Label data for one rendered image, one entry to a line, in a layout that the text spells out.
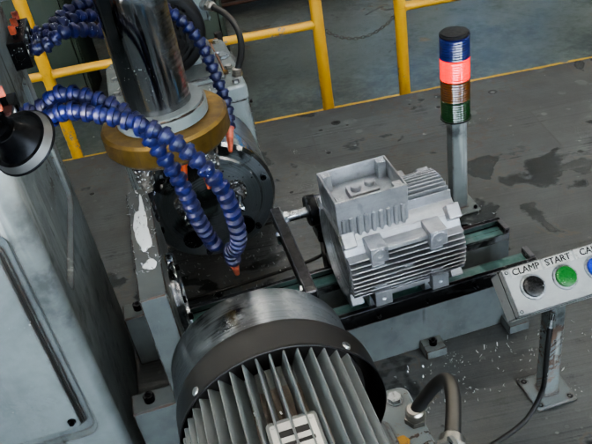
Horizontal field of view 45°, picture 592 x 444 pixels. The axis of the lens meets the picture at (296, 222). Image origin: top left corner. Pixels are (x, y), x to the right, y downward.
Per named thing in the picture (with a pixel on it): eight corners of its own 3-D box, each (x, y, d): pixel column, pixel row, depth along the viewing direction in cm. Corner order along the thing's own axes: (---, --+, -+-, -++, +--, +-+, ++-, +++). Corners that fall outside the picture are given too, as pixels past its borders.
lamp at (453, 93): (447, 107, 144) (447, 86, 141) (435, 95, 148) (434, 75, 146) (475, 99, 144) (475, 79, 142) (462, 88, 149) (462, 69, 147)
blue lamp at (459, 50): (447, 65, 138) (446, 43, 136) (434, 55, 143) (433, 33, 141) (475, 58, 139) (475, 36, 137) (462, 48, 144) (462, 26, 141)
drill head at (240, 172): (168, 297, 133) (130, 187, 119) (149, 188, 166) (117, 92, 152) (295, 261, 136) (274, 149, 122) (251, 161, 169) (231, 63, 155)
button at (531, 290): (524, 301, 100) (529, 299, 99) (516, 281, 101) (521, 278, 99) (543, 295, 101) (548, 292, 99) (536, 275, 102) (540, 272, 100)
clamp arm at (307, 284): (268, 222, 133) (305, 308, 113) (265, 209, 132) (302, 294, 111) (286, 217, 134) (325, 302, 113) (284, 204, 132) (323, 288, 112)
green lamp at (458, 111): (448, 126, 146) (447, 107, 144) (436, 114, 151) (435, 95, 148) (475, 119, 147) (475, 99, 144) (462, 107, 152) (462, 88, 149)
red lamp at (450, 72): (447, 86, 141) (447, 65, 138) (434, 75, 146) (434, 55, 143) (475, 79, 142) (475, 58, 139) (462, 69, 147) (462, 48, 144)
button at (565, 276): (557, 291, 101) (561, 288, 99) (548, 271, 102) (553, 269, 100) (575, 285, 101) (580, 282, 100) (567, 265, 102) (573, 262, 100)
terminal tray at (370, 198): (340, 242, 113) (335, 205, 109) (321, 207, 122) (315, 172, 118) (410, 222, 115) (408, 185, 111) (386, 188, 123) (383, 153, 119)
